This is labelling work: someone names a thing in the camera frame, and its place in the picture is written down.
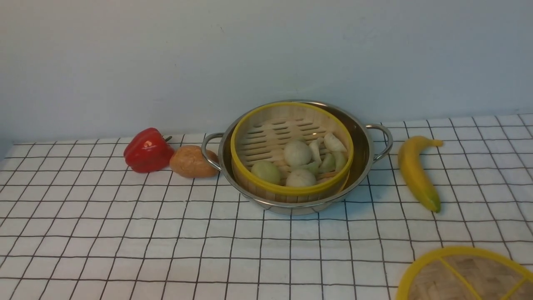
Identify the yellow rimmed bamboo steamer basket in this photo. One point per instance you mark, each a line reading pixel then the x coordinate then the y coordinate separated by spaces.
pixel 261 135

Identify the yellow rimmed bamboo steamer lid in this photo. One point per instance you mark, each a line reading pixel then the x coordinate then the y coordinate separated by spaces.
pixel 463 273

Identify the stainless steel pot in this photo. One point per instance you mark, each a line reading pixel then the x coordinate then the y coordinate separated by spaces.
pixel 371 143

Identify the green round bun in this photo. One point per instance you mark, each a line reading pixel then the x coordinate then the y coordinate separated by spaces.
pixel 267 171

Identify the white round bun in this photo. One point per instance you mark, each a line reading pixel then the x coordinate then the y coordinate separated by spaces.
pixel 297 153
pixel 300 178

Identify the small white dumpling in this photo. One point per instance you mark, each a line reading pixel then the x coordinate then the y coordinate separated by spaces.
pixel 315 150

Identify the pale green dumpling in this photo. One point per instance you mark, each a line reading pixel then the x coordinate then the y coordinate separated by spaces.
pixel 328 163

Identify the green white dumpling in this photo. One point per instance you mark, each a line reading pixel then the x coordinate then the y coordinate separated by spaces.
pixel 340 160

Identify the brown bread roll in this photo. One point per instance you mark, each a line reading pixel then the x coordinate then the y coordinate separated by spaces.
pixel 188 162

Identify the red bell pepper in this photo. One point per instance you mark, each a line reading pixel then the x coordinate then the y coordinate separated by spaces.
pixel 148 151

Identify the yellow banana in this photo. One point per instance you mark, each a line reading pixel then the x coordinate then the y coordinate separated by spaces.
pixel 413 173

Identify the white grid tablecloth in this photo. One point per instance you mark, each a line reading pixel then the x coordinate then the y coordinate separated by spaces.
pixel 77 224

